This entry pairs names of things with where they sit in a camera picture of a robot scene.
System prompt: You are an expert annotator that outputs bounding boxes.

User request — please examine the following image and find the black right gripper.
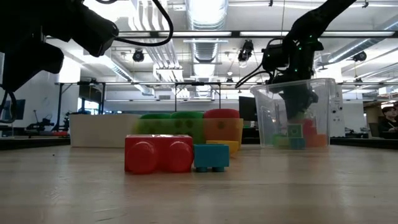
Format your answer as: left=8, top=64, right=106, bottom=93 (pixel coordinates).
left=273, top=32, right=324, bottom=121

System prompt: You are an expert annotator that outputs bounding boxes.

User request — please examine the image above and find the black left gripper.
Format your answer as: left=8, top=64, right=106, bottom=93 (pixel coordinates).
left=0, top=0, right=85, bottom=93

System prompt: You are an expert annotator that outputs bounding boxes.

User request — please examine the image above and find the small green toy block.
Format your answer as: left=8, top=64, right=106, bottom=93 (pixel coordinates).
left=286, top=123, right=304, bottom=139

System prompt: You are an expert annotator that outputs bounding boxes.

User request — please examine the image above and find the red two-stud brick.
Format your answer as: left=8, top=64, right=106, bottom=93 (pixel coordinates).
left=124, top=134, right=195, bottom=174
left=298, top=118, right=318, bottom=147

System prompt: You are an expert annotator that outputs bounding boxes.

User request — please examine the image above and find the clear plastic bin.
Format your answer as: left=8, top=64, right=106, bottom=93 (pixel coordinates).
left=249, top=77, right=338, bottom=149

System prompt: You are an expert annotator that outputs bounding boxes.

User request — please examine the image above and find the blue toy block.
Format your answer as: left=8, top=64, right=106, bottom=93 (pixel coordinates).
left=193, top=144, right=230, bottom=174
left=289, top=137, right=307, bottom=149

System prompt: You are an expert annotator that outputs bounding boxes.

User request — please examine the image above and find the white tall machine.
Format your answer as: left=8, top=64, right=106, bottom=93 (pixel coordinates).
left=334, top=84, right=346, bottom=138

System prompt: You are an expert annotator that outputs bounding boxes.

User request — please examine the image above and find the black background monitor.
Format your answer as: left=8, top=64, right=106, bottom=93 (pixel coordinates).
left=1, top=99, right=25, bottom=121

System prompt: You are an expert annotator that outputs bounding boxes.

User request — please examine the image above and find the black ceiling spotlight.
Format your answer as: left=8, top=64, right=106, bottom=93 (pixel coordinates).
left=353, top=50, right=368, bottom=62
left=132, top=49, right=146, bottom=63

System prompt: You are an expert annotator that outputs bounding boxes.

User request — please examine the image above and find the orange studded brick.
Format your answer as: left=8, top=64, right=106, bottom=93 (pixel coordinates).
left=206, top=139, right=239, bottom=156

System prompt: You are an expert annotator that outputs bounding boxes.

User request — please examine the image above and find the person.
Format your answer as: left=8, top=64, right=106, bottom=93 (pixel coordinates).
left=377, top=105, right=398, bottom=133

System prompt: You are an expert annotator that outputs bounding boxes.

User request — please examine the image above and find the yellow translucent bin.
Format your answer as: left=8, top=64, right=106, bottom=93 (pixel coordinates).
left=133, top=117, right=244, bottom=151

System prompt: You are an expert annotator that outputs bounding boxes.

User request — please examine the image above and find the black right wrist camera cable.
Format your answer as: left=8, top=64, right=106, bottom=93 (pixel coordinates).
left=234, top=70, right=276, bottom=89

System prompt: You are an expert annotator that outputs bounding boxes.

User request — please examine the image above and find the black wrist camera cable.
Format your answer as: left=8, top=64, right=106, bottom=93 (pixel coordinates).
left=95, top=0, right=174, bottom=47
left=234, top=70, right=276, bottom=89

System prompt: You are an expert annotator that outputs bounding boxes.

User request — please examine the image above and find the black hanging camera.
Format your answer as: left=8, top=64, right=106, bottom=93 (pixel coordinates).
left=237, top=39, right=255, bottom=63

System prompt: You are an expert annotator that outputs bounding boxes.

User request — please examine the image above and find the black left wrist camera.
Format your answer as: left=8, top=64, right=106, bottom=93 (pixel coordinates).
left=72, top=3, right=120, bottom=58

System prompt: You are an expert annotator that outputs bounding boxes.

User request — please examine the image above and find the black background frame stand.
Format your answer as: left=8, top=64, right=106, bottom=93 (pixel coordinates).
left=174, top=81, right=222, bottom=121

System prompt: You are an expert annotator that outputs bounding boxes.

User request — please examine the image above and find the silver ceiling air duct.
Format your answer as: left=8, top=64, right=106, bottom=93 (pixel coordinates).
left=185, top=0, right=229, bottom=63

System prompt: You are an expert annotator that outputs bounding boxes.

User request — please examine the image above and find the black left wrist camera cable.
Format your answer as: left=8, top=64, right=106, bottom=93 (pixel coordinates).
left=95, top=0, right=174, bottom=47

